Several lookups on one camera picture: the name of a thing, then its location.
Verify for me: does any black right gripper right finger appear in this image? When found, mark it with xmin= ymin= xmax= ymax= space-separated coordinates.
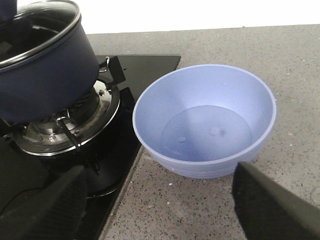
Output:
xmin=232 ymin=161 xmax=320 ymax=240

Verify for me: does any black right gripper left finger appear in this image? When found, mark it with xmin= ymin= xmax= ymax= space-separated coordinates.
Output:
xmin=0 ymin=165 xmax=87 ymax=240

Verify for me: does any light blue plastic bowl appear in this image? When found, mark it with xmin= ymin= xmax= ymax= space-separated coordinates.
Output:
xmin=132 ymin=64 xmax=277 ymax=179

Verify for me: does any dark blue cooking pot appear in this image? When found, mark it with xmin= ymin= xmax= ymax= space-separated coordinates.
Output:
xmin=0 ymin=0 xmax=101 ymax=124

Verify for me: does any black pot support grate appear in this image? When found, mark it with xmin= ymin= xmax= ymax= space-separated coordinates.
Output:
xmin=0 ymin=56 xmax=126 ymax=157

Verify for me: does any glass pot lid steel rim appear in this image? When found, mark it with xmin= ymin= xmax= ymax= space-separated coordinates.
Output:
xmin=0 ymin=0 xmax=81 ymax=68

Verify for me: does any black glass gas cooktop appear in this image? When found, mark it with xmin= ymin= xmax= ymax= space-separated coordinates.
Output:
xmin=0 ymin=55 xmax=180 ymax=240

